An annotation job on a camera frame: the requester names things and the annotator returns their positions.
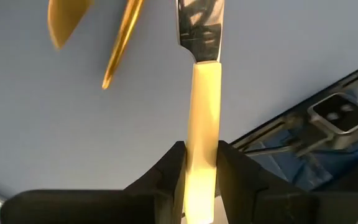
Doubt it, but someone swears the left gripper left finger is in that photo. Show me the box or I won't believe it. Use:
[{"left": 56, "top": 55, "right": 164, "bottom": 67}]
[{"left": 0, "top": 141, "right": 188, "bottom": 224}]

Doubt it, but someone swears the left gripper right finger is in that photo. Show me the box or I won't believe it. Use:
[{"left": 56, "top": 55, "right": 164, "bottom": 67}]
[{"left": 216, "top": 139, "right": 358, "bottom": 224}]

